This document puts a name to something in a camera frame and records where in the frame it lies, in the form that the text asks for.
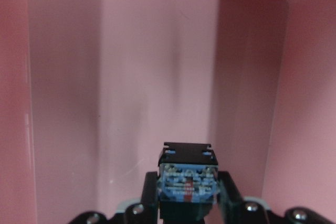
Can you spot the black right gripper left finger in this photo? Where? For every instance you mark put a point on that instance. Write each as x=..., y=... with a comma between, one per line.
x=149, y=197

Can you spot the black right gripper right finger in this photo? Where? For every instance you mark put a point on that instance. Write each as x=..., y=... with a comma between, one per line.
x=229, y=199

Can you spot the yellow push button switch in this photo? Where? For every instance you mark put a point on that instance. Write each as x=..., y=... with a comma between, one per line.
x=187, y=182

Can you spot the pink plastic bin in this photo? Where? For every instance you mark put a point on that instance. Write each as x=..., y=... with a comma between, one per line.
x=91, y=89

